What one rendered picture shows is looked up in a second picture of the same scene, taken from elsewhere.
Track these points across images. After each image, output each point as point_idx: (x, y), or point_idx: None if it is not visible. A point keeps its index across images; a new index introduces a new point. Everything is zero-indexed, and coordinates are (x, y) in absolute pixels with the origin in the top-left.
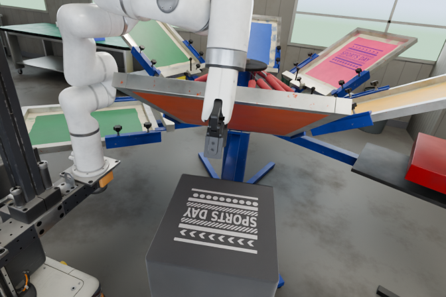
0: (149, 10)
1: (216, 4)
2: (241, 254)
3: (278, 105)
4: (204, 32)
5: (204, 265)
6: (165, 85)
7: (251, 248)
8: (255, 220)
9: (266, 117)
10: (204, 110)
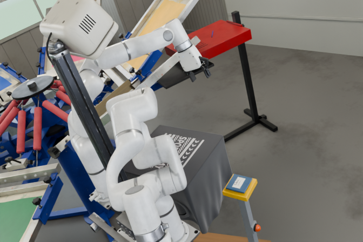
0: (162, 44)
1: (175, 28)
2: (201, 146)
3: None
4: None
5: (201, 161)
6: (149, 82)
7: (200, 141)
8: (182, 137)
9: None
10: (198, 62)
